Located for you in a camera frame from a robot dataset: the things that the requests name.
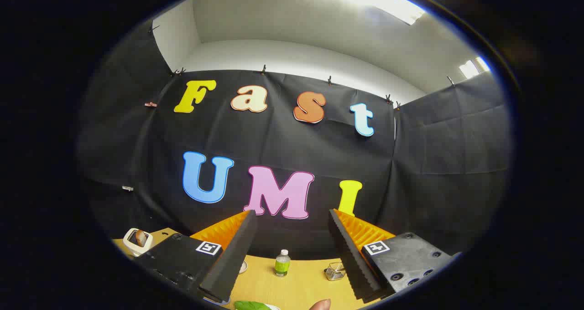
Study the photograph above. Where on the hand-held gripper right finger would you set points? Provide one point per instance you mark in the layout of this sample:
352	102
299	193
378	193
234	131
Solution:
349	255

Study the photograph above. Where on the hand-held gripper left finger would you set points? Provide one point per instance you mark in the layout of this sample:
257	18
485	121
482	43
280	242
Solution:
235	260

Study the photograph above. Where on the green lettuce leaf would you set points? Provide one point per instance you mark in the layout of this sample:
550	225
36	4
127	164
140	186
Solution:
251	306

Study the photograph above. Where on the white bread slice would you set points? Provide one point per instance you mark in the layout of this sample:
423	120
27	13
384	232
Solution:
141	238

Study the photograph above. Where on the blue round plate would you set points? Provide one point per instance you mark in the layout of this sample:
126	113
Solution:
221	302

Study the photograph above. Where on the green label water bottle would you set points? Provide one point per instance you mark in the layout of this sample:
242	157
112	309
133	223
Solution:
282	265

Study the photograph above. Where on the white toaster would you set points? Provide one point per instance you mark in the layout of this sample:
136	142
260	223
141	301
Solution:
131	247

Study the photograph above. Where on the ceiling light panel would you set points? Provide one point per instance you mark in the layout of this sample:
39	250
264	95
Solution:
472	67
369	0

